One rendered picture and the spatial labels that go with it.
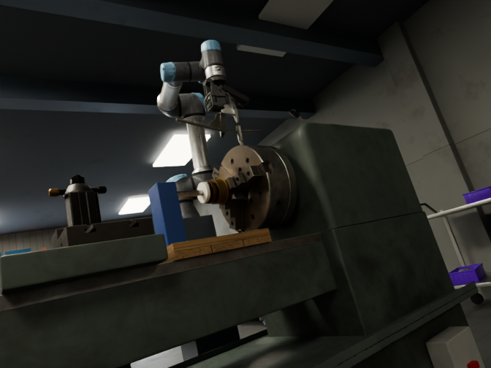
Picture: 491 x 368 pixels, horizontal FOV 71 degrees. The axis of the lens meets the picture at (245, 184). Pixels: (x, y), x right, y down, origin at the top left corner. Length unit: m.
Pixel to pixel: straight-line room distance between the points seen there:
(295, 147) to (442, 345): 0.80
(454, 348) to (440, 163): 3.01
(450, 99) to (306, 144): 3.22
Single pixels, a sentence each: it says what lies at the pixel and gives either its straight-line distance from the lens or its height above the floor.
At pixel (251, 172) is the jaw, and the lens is 1.11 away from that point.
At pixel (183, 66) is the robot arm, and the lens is 1.43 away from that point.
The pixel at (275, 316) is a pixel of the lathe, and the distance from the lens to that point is 1.44.
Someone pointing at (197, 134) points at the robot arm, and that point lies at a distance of 1.76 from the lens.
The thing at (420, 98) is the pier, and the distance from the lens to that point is 4.35.
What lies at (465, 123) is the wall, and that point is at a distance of 4.23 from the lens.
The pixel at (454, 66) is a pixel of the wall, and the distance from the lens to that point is 4.35.
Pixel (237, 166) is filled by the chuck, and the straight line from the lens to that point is 1.23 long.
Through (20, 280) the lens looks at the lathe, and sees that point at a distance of 0.73.
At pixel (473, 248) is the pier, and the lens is 4.18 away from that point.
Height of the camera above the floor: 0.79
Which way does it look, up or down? 14 degrees up
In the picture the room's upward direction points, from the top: 14 degrees counter-clockwise
